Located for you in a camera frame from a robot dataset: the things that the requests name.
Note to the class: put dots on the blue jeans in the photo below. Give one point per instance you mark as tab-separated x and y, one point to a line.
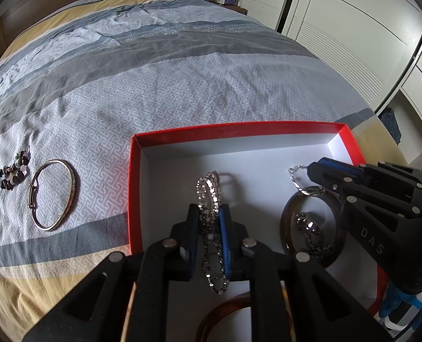
391	124

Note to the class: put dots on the red cardboard box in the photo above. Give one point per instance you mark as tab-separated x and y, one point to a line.
250	156

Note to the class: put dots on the amber bangle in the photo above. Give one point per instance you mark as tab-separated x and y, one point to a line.
218	310

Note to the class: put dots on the person's right hand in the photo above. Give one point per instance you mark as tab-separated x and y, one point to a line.
399	304

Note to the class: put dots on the striped duvet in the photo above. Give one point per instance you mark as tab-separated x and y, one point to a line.
196	78

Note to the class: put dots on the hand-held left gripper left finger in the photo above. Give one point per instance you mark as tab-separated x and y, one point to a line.
191	242

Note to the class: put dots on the silver bangle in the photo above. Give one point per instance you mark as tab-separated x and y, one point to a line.
74	191

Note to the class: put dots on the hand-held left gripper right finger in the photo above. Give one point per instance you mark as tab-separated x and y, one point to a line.
226	242

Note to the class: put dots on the wooden nightstand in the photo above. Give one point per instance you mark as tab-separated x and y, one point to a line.
237	8

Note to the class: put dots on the brown bangle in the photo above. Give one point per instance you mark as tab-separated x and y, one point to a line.
330	258

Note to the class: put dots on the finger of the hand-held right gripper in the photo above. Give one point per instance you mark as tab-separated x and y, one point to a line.
342	168
333	181

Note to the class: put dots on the wooden headboard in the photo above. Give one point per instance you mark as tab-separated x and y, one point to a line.
54	0

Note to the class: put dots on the white wardrobe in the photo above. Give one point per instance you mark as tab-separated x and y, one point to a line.
339	7

